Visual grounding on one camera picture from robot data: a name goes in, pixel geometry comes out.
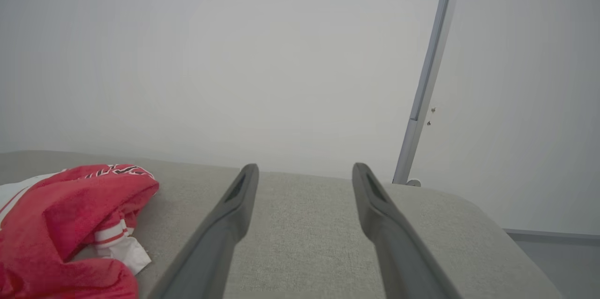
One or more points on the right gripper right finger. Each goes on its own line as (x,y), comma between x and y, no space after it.
(393,242)

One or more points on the grey wall baseboard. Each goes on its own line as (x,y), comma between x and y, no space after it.
(553,235)

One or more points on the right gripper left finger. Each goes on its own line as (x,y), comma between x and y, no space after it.
(220,242)

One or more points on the red Bulls 23 jersey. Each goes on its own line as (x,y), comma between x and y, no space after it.
(56,224)

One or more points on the grey rail foot bracket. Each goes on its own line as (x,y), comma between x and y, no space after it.
(413,183)

